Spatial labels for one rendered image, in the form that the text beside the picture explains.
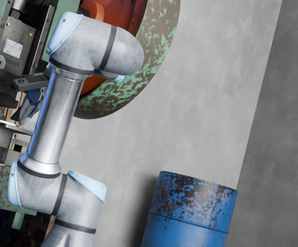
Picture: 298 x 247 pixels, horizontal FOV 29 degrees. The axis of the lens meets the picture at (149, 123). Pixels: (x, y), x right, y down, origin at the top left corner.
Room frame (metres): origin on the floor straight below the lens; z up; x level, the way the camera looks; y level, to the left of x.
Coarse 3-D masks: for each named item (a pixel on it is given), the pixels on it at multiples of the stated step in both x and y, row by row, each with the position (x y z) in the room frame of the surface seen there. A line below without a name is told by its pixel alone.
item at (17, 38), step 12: (12, 24) 2.08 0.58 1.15; (24, 24) 2.11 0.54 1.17; (12, 36) 2.09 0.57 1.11; (24, 36) 2.12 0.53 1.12; (0, 48) 2.07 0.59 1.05; (12, 48) 2.10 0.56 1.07; (24, 48) 2.13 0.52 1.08; (0, 60) 2.06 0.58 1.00; (12, 60) 2.11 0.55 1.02; (24, 60) 2.14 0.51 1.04; (0, 72) 2.05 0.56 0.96; (12, 72) 2.12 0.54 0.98; (0, 84) 2.06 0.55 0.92; (12, 84) 2.09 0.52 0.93; (12, 96) 2.11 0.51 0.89
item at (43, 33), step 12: (12, 0) 2.02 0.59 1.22; (36, 12) 2.18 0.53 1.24; (48, 12) 2.13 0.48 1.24; (0, 24) 2.01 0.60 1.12; (36, 24) 2.16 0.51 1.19; (48, 24) 2.14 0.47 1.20; (0, 36) 2.02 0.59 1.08; (36, 36) 2.15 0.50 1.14; (36, 48) 2.13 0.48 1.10; (36, 60) 2.14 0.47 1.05; (24, 72) 2.15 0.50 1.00
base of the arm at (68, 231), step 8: (56, 224) 1.58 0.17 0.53; (64, 224) 1.56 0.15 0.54; (72, 224) 1.55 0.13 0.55; (56, 232) 1.56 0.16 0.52; (64, 232) 1.55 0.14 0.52; (72, 232) 1.55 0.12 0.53; (80, 232) 1.56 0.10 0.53; (88, 232) 1.57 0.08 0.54; (48, 240) 1.57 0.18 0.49; (56, 240) 1.55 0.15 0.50; (64, 240) 1.55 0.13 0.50; (72, 240) 1.55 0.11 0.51; (80, 240) 1.55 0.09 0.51; (88, 240) 1.57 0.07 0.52
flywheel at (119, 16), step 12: (84, 0) 2.48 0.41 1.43; (96, 0) 2.42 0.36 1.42; (108, 0) 2.36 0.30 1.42; (120, 0) 2.31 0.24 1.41; (132, 0) 2.25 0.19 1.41; (144, 0) 2.15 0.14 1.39; (96, 12) 2.34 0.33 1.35; (108, 12) 2.34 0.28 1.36; (120, 12) 2.29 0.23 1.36; (132, 12) 2.24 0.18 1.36; (120, 24) 2.28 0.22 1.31; (132, 24) 2.17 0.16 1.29; (84, 84) 2.30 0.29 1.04; (96, 84) 2.25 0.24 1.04; (84, 96) 2.31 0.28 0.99
